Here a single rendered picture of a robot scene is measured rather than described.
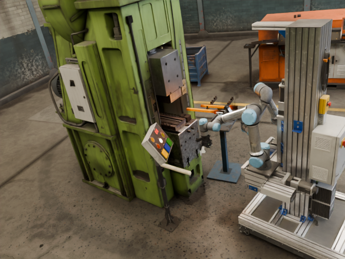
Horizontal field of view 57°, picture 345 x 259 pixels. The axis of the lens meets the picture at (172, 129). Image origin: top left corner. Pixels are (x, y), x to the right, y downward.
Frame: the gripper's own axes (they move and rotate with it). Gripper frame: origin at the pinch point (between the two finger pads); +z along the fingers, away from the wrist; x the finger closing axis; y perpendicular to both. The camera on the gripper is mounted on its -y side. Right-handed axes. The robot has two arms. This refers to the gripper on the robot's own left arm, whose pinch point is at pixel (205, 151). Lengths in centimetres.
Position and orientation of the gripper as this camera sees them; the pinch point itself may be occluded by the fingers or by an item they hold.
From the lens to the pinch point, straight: 303.3
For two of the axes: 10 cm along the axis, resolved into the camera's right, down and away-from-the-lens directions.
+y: 7.5, 2.1, -6.2
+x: 6.4, -4.5, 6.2
